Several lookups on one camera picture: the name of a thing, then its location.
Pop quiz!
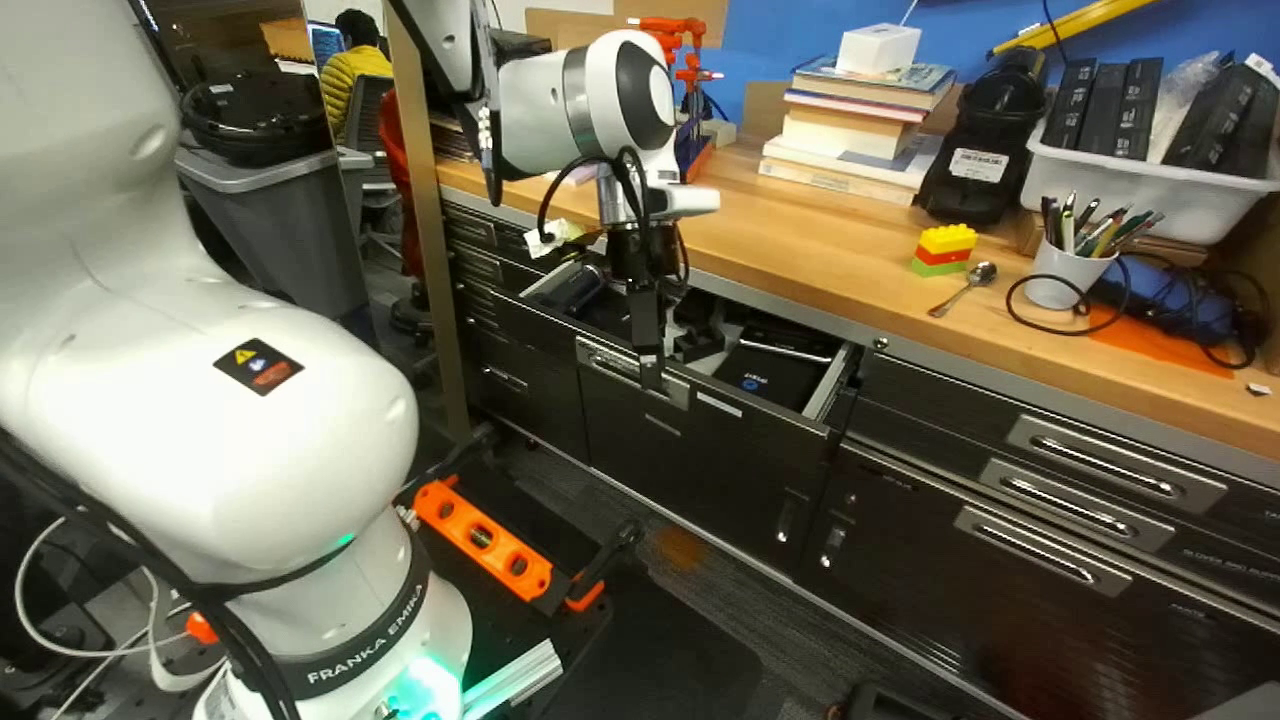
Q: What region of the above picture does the blue black power tool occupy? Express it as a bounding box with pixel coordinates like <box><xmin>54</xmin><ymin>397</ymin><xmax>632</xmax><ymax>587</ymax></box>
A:
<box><xmin>1093</xmin><ymin>254</ymin><xmax>1237</xmax><ymax>342</ymax></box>

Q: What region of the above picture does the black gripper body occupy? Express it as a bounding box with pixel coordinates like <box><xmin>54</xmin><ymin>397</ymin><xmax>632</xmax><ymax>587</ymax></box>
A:
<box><xmin>607</xmin><ymin>221</ymin><xmax>687</xmax><ymax>320</ymax></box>

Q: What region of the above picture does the grey trash bin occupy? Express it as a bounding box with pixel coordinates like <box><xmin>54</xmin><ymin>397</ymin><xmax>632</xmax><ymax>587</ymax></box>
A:
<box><xmin>175</xmin><ymin>148</ymin><xmax>368</xmax><ymax>320</ymax></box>

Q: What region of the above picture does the coloured toy brick stack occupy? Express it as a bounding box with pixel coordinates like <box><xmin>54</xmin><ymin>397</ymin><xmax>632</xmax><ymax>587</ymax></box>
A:
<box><xmin>912</xmin><ymin>224</ymin><xmax>978</xmax><ymax>276</ymax></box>

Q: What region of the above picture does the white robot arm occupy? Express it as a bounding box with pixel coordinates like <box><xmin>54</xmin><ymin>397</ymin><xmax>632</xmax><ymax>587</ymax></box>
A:
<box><xmin>0</xmin><ymin>0</ymin><xmax>473</xmax><ymax>720</ymax></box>

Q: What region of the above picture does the yellow ruler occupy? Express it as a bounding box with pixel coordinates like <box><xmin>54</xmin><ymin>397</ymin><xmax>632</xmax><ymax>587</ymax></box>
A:
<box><xmin>991</xmin><ymin>0</ymin><xmax>1152</xmax><ymax>54</ymax></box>

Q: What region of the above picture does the metal spoon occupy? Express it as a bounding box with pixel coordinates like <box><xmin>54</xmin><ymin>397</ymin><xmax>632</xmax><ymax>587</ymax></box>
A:
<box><xmin>928</xmin><ymin>260</ymin><xmax>1001</xmax><ymax>320</ymax></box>

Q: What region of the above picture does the stack of books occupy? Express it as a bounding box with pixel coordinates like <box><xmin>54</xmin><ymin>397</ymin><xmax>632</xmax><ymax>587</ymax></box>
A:
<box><xmin>761</xmin><ymin>62</ymin><xmax>958</xmax><ymax>202</ymax></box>

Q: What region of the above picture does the black drawer cabinet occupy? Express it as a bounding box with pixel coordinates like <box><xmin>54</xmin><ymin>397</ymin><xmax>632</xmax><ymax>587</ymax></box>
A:
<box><xmin>443</xmin><ymin>202</ymin><xmax>1280</xmax><ymax>720</ymax></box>

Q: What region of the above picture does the white plastic bin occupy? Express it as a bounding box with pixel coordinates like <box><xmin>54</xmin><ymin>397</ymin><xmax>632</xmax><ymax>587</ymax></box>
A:
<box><xmin>1021</xmin><ymin>128</ymin><xmax>1280</xmax><ymax>242</ymax></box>

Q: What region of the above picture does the grey drawer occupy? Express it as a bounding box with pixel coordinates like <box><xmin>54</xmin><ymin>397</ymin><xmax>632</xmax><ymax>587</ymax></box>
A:
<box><xmin>456</xmin><ymin>254</ymin><xmax>863</xmax><ymax>535</ymax></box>

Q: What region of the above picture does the white pen cup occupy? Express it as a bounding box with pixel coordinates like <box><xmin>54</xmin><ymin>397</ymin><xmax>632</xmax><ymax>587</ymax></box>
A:
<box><xmin>1023</xmin><ymin>242</ymin><xmax>1113</xmax><ymax>312</ymax></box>

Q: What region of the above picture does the black device with label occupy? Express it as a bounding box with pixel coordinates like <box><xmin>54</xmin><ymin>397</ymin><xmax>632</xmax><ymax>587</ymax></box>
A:
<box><xmin>912</xmin><ymin>47</ymin><xmax>1045</xmax><ymax>227</ymax></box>

